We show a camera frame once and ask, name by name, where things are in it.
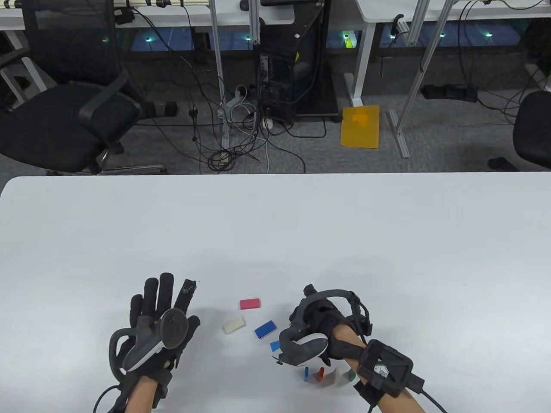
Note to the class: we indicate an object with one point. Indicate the white power strip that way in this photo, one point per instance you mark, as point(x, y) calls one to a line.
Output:
point(234, 102)

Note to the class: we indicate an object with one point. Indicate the black power strip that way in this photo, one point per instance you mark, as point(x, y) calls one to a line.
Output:
point(450, 92)

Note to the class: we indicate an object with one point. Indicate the aluminium frame post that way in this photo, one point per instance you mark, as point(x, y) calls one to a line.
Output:
point(418, 86)
point(255, 21)
point(218, 64)
point(416, 23)

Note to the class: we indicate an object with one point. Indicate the white domino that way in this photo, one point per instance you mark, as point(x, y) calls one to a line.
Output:
point(335, 375)

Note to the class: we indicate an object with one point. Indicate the white desk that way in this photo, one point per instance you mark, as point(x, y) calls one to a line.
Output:
point(383, 8)
point(159, 20)

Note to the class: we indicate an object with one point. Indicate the cream domino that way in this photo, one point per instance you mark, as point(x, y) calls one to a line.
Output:
point(233, 325)

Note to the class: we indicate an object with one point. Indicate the person's right hand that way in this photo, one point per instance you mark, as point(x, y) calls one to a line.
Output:
point(320, 318)

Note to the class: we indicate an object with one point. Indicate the grey hand controller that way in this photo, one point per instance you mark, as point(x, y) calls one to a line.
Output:
point(148, 344)
point(301, 350)

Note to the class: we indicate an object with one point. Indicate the person's left forearm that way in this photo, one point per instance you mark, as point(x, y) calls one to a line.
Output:
point(144, 398)

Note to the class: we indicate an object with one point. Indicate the person's left hand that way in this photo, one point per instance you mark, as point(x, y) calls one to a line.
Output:
point(159, 297)

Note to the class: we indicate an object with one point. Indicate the dark blue domino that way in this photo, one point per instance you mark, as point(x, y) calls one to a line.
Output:
point(264, 329)

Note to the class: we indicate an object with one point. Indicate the grey right hand controller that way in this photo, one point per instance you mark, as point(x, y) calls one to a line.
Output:
point(301, 350)

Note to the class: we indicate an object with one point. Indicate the yellow plastic sheet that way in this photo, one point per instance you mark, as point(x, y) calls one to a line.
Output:
point(359, 129)

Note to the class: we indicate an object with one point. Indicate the orange domino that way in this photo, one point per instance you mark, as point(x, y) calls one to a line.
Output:
point(320, 374)

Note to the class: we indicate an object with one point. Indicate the black mesh office chair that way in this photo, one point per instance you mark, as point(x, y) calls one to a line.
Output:
point(51, 124)

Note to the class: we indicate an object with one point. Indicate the pink domino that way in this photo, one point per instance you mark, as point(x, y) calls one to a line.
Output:
point(250, 304)

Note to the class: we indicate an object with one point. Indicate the black computer tower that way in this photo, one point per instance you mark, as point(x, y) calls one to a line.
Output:
point(284, 77)

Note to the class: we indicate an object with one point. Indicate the grey left hand controller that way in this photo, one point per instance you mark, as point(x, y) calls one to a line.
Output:
point(148, 344)

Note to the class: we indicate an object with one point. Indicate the green domino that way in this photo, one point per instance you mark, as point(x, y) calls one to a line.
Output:
point(351, 375)

